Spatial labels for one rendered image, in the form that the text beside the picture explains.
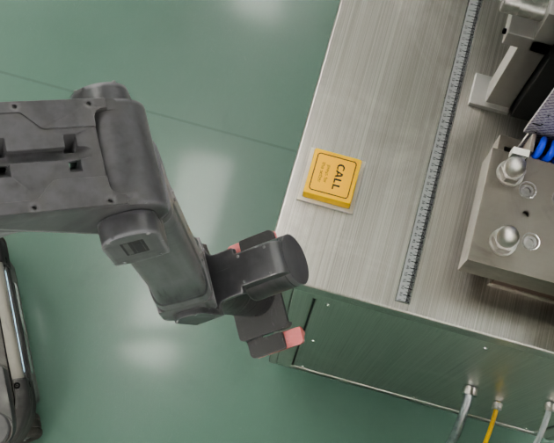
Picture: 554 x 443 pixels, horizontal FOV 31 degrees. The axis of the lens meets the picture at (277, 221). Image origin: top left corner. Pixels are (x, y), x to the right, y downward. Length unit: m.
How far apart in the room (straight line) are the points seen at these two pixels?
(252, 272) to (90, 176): 0.43
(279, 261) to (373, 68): 0.56
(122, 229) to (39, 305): 1.73
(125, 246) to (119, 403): 1.65
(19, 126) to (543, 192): 0.87
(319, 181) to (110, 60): 1.19
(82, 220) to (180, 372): 1.67
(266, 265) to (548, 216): 0.46
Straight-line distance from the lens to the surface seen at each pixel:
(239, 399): 2.30
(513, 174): 1.34
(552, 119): 1.36
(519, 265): 1.34
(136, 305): 2.35
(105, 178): 0.65
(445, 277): 1.45
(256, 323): 1.19
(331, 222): 1.45
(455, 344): 1.57
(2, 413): 2.03
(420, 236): 1.46
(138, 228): 0.66
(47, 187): 0.64
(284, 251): 1.06
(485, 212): 1.35
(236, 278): 1.06
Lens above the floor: 2.29
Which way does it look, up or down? 74 degrees down
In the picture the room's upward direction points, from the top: 7 degrees clockwise
